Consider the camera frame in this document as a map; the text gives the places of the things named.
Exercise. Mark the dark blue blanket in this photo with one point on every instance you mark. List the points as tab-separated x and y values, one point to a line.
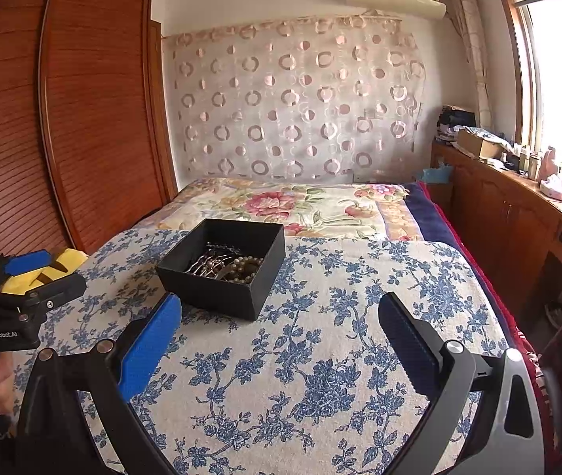
454	257

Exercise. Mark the blue tissue packet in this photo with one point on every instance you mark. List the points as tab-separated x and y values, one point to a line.
434	175

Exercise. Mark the circle patterned sheer cloth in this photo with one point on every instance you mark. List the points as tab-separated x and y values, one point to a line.
291	104

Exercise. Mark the blue floral blanket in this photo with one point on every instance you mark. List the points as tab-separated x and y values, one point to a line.
286	381

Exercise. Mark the black jewelry box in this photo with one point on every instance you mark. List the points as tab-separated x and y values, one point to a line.
231	302

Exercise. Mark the pink floral quilt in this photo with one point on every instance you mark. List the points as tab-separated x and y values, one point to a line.
271	203

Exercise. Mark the pile of clothes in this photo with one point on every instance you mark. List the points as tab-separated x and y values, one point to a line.
456	121

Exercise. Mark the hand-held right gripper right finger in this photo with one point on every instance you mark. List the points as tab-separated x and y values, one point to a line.
409	341

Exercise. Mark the patterned window curtain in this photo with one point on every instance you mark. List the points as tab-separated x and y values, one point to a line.
474	49

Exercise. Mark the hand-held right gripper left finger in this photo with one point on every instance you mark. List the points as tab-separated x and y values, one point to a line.
155	346

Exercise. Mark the silver hair comb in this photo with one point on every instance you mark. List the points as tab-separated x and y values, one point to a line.
202	264

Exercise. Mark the cardboard box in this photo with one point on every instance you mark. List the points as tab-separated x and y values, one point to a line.
479	146

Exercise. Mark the brown wooden wardrobe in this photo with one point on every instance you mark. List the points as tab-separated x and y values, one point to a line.
88	109

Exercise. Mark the wooden cabinet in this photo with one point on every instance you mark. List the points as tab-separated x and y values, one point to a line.
498	227

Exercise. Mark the white tissue box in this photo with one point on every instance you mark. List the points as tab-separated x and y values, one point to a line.
553	190

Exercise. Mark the yellow plush toy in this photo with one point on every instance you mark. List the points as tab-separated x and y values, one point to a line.
71	260

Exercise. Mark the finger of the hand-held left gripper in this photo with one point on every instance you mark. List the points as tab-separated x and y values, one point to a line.
28	263
58	289

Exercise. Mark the window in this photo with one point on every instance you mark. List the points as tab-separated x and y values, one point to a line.
553	59

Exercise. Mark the red blanket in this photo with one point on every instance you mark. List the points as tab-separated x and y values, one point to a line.
533	386

